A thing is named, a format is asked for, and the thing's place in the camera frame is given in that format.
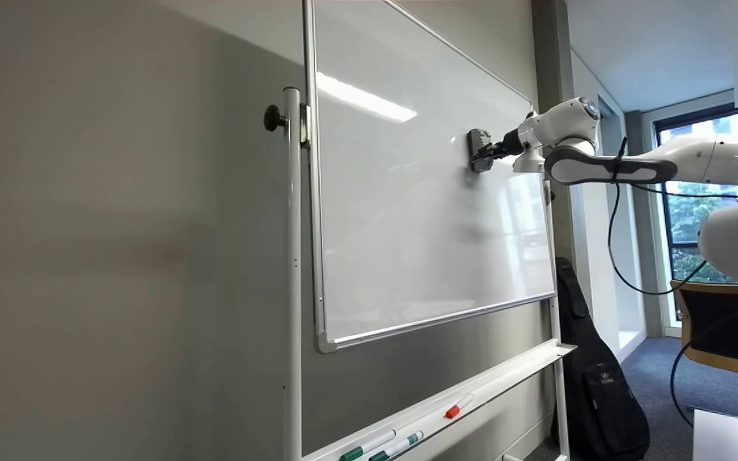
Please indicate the grey whiteboard eraser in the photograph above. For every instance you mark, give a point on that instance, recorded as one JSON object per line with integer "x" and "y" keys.
{"x": 474, "y": 150}

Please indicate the red capped marker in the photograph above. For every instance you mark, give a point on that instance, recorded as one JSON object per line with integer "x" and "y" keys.
{"x": 451, "y": 410}

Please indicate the white table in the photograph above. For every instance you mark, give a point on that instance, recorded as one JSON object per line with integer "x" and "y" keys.
{"x": 730, "y": 436}

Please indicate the large whiteboard panel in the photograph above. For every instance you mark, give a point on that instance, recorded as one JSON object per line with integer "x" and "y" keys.
{"x": 403, "y": 222}

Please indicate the black framed window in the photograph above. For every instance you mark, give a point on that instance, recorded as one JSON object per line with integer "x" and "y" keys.
{"x": 691, "y": 222}

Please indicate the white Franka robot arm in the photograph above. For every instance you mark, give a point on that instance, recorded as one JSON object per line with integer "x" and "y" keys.
{"x": 658, "y": 168}

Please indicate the green capped marker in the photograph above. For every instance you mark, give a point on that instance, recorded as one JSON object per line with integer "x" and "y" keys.
{"x": 403, "y": 442}
{"x": 365, "y": 447}

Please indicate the black soft bag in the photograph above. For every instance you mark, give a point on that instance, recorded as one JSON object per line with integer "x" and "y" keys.
{"x": 603, "y": 384}

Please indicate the wooden chair with black back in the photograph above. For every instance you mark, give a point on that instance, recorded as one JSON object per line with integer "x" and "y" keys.
{"x": 729, "y": 333}

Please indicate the white marker tray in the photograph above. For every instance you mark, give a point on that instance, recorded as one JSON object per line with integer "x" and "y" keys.
{"x": 472, "y": 400}

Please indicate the black stand knob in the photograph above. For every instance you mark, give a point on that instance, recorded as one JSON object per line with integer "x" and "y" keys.
{"x": 274, "y": 118}

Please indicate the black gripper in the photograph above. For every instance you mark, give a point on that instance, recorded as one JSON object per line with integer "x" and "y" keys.
{"x": 510, "y": 145}

